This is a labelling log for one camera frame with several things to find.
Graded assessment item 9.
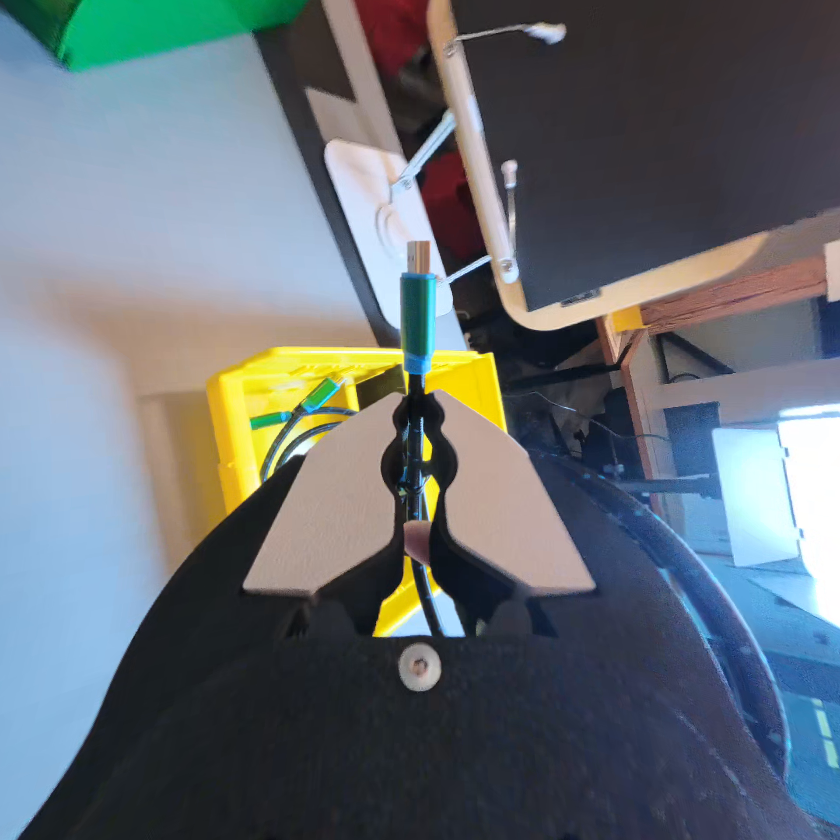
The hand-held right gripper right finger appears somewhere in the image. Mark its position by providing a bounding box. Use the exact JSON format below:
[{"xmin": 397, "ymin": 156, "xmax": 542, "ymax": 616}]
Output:
[{"xmin": 425, "ymin": 389, "xmax": 598, "ymax": 599}]

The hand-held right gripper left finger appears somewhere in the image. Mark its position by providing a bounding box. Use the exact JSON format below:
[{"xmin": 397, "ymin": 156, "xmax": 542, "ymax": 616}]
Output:
[{"xmin": 243, "ymin": 390, "xmax": 411, "ymax": 599}]

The yellow plastic bin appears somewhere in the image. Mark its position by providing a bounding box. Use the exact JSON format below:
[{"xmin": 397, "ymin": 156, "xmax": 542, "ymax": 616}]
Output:
[{"xmin": 206, "ymin": 346, "xmax": 508, "ymax": 637}]

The green plastic bin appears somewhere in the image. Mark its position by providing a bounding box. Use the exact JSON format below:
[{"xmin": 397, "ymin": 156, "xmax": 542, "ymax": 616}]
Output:
[{"xmin": 0, "ymin": 0, "xmax": 309, "ymax": 72}]

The person's right hand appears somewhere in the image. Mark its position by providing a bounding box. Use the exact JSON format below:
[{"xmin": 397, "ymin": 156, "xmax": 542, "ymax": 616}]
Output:
[{"xmin": 403, "ymin": 520, "xmax": 434, "ymax": 568}]

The red plastic bin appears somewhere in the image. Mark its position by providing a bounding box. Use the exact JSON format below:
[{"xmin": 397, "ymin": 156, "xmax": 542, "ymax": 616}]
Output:
[
  {"xmin": 357, "ymin": 0, "xmax": 434, "ymax": 74},
  {"xmin": 420, "ymin": 154, "xmax": 488, "ymax": 261}
]

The black wood-rimmed board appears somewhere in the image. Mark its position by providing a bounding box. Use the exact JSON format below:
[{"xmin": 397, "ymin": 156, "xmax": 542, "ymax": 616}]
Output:
[{"xmin": 427, "ymin": 0, "xmax": 840, "ymax": 332}]

